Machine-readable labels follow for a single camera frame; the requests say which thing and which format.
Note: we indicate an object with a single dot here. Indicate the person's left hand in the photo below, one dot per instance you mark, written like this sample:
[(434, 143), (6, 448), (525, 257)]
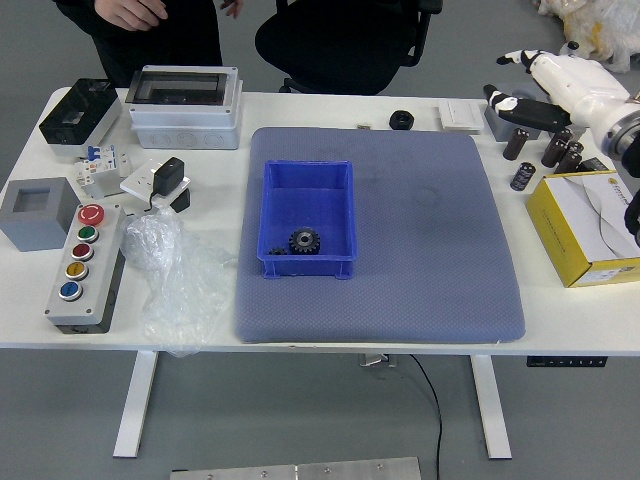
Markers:
[(232, 6)]

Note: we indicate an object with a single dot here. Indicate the person's right hand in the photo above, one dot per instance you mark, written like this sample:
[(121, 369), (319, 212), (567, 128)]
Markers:
[(132, 12)]

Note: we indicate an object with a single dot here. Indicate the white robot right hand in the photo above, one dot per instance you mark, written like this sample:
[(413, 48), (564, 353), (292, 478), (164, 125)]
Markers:
[(580, 85)]

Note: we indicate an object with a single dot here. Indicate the big black gear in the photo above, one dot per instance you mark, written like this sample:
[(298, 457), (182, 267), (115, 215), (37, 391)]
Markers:
[(305, 241)]

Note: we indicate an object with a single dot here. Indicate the small black gear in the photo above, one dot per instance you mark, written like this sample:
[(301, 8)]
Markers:
[(276, 252)]

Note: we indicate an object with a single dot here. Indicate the small black box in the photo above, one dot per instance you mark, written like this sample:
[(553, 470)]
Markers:
[(597, 164)]

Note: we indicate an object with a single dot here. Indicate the grey box with round hole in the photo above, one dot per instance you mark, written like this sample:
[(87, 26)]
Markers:
[(500, 128)]

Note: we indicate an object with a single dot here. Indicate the yellow and white cardboard box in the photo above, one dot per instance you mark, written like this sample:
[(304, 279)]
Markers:
[(565, 225)]

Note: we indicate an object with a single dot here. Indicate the black hex nut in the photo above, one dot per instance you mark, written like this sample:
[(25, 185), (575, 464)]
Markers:
[(401, 119)]

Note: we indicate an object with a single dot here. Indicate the blue plastic box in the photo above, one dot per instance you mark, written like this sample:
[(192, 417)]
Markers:
[(307, 200)]

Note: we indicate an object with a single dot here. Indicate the grey five-button control box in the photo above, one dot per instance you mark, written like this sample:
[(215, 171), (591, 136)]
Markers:
[(80, 280)]

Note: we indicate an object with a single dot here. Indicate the white and yellow plastic bag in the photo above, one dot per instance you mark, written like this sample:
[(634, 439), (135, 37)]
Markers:
[(615, 25)]

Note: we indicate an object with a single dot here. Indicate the black office chair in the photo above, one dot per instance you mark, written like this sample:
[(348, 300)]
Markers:
[(330, 45)]

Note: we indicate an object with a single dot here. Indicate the black capacitor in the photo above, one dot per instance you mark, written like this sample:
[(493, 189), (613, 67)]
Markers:
[(523, 176)]

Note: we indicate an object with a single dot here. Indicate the white and blue circuit breaker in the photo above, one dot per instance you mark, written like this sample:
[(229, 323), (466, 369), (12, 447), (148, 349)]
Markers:
[(97, 167)]

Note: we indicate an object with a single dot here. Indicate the black power adapter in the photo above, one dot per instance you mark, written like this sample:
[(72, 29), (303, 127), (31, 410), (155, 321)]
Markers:
[(167, 175)]

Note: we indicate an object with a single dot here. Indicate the small black block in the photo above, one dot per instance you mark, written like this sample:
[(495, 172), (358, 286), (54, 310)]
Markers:
[(181, 201)]

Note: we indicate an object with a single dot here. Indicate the grey cube with square hole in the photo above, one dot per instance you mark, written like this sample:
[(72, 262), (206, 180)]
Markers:
[(55, 225)]

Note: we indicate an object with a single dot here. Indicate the clear plastic bag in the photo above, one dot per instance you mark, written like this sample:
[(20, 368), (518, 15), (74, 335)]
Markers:
[(170, 280)]

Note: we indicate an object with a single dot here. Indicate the black table control panel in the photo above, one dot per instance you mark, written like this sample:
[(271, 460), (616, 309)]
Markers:
[(566, 361)]

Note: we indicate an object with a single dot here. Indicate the blue-grey mat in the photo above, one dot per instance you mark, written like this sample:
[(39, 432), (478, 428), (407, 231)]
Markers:
[(400, 310)]

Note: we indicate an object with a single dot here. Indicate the white table leg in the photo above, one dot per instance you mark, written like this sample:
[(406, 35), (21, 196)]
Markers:
[(135, 405), (492, 405)]

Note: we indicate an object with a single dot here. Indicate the silver metal plate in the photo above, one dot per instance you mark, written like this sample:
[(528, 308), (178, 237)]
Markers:
[(300, 470)]

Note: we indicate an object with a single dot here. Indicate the black-lidded white enclosure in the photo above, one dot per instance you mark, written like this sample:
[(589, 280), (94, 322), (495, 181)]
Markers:
[(80, 112)]

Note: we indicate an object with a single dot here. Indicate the grey enclosure with clear lid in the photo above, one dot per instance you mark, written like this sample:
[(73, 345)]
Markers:
[(185, 120)]

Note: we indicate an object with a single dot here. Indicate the white wall switch plate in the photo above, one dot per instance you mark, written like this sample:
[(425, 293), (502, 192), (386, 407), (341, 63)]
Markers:
[(460, 115)]

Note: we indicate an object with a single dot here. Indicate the small white bracket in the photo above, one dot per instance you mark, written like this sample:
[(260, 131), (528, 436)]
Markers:
[(125, 165)]

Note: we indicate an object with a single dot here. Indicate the white wall socket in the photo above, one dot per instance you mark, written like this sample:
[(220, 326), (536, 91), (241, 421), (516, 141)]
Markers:
[(137, 182)]

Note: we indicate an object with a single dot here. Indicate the silver under-table bracket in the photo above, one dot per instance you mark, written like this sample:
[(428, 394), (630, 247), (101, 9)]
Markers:
[(377, 360)]

